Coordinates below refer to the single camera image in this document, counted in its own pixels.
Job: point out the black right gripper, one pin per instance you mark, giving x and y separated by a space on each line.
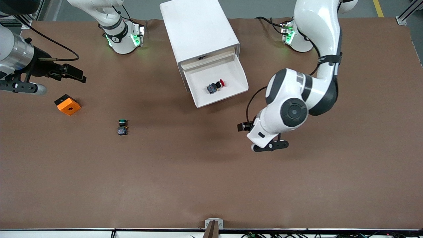
40 63

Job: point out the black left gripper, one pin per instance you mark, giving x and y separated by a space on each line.
245 127

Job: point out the red emergency stop button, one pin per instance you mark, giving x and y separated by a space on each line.
213 88

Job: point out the white plastic drawer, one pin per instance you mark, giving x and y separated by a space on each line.
231 76

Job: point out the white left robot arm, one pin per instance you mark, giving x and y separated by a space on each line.
317 26

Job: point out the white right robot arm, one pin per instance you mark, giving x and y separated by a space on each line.
122 43

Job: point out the green push button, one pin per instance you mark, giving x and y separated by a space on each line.
122 127

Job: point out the white drawer with black mark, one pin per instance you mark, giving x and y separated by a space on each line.
218 58

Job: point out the white drawer cabinet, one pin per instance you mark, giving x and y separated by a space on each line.
198 29

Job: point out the orange and black box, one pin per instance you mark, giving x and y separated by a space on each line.
69 107

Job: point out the brown table cover sheet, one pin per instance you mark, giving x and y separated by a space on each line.
198 165

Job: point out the gray metal bracket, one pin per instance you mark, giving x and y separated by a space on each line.
220 224

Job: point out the black table edge rail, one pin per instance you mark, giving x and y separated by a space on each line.
66 229

